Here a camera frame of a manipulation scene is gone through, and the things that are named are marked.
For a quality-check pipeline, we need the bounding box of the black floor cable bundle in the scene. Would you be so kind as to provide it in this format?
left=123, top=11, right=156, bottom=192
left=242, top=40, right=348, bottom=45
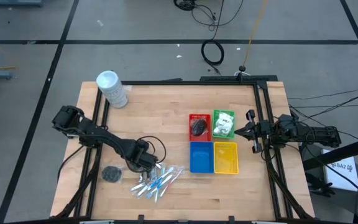
left=173, top=0, right=245, bottom=32

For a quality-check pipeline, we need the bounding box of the black round item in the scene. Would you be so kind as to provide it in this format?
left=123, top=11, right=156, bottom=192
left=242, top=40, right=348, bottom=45
left=101, top=165, right=123, bottom=184
left=191, top=118, right=208, bottom=138

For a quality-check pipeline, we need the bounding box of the red white toothbrush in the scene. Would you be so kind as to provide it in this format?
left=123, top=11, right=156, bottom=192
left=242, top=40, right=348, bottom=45
left=159, top=167, right=185, bottom=197

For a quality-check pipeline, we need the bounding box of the green plastic basket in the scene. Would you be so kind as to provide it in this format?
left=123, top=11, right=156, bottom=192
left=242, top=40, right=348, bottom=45
left=212, top=109, right=236, bottom=140

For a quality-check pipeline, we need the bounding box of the yellow hanging cable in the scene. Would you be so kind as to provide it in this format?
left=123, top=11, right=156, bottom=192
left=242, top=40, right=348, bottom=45
left=242, top=0, right=269, bottom=68

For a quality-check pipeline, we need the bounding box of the blue plastic basket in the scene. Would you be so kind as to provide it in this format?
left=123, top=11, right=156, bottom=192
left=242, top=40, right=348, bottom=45
left=189, top=141, right=215, bottom=174

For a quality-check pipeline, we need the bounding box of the red plastic basket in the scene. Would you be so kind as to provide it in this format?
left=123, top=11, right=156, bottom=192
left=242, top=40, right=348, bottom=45
left=188, top=113, right=213, bottom=142

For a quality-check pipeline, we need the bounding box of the yellow plastic basket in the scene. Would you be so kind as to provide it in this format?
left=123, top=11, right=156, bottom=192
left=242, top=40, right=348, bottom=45
left=213, top=141, right=239, bottom=175

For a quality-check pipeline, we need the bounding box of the white wipes canister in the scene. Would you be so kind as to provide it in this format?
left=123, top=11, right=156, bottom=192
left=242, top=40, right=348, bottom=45
left=96, top=70, right=129, bottom=109

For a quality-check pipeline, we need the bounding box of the white cardboard box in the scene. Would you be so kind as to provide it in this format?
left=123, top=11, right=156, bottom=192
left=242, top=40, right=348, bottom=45
left=321, top=149, right=358, bottom=192

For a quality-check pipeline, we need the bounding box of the black hanging cable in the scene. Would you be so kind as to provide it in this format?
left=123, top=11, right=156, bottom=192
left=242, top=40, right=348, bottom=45
left=201, top=0, right=226, bottom=75

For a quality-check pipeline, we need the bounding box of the teal white wrapped toothbrush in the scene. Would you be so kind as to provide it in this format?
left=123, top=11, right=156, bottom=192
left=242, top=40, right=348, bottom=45
left=130, top=182, right=148, bottom=193

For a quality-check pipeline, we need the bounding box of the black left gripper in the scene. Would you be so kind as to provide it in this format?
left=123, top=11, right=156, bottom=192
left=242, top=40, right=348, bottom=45
left=131, top=141, right=162, bottom=175

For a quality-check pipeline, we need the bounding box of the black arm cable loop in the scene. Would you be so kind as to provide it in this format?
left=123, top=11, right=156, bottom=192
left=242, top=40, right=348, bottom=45
left=136, top=135, right=168, bottom=165

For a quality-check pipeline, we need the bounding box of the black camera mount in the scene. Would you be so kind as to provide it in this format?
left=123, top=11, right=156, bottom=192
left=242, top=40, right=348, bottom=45
left=234, top=64, right=252, bottom=84

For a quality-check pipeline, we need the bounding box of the black metal bar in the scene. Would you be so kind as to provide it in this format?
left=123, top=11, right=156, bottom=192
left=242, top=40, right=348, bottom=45
left=303, top=133, right=358, bottom=170

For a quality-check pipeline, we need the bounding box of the blue white toothbrush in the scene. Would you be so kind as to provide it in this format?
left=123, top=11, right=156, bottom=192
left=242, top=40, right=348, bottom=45
left=136, top=185, right=152, bottom=199
left=146, top=167, right=175, bottom=192
left=145, top=183, right=164, bottom=203

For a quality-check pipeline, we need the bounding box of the white packet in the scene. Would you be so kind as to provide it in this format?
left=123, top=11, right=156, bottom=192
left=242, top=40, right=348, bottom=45
left=214, top=126, right=231, bottom=136
left=218, top=112, right=234, bottom=124
left=213, top=119, right=229, bottom=130

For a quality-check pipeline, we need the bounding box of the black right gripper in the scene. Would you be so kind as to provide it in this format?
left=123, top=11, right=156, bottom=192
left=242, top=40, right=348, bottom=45
left=234, top=109, right=275, bottom=154

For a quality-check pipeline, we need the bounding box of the black arm base cable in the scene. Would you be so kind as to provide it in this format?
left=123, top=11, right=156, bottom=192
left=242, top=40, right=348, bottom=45
left=57, top=144, right=85, bottom=182

